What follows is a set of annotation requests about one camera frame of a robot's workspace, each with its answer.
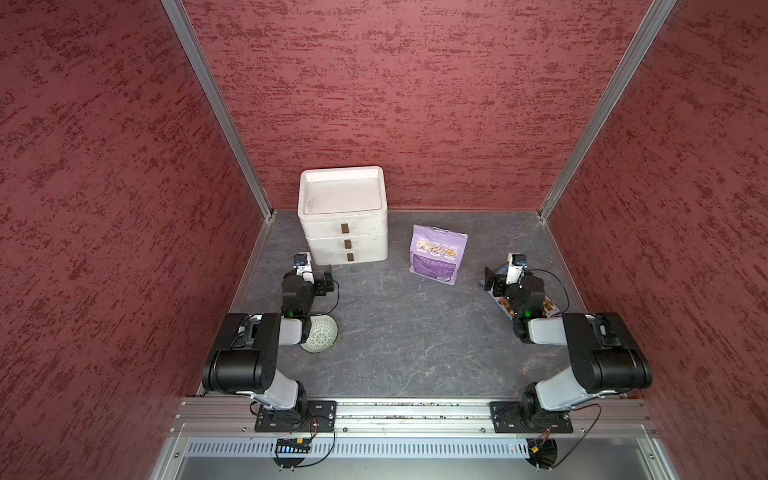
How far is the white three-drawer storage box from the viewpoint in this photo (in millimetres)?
892

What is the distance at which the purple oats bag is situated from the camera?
877 mm

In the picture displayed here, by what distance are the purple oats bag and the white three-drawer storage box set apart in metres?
0.12
